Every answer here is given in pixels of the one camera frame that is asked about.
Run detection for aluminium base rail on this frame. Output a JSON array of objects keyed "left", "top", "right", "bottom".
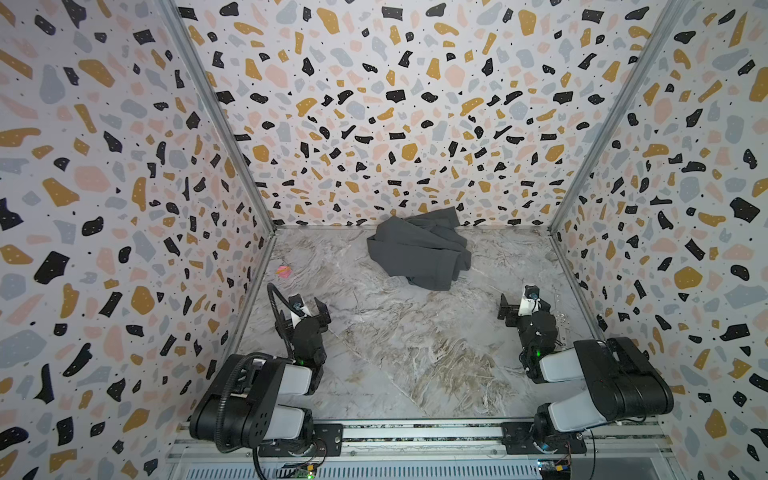
[{"left": 158, "top": 418, "right": 685, "bottom": 479}]

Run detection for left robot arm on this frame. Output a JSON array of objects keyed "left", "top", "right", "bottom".
[{"left": 189, "top": 295, "right": 331, "bottom": 456}]

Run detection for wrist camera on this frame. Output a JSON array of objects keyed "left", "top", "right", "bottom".
[
  {"left": 288, "top": 294, "right": 312, "bottom": 317},
  {"left": 518, "top": 285, "right": 540, "bottom": 316}
]

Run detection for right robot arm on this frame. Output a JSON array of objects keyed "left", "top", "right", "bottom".
[{"left": 498, "top": 297, "right": 674, "bottom": 454}]

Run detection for pink sticker on table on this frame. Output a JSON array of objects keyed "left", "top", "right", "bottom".
[{"left": 276, "top": 265, "right": 293, "bottom": 279}]

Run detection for dark grey jacket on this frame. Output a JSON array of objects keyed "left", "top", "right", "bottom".
[{"left": 367, "top": 207, "right": 472, "bottom": 291}]

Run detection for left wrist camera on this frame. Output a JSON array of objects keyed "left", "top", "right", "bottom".
[{"left": 288, "top": 294, "right": 312, "bottom": 317}]

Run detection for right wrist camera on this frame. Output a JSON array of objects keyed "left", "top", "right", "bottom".
[{"left": 518, "top": 285, "right": 540, "bottom": 316}]

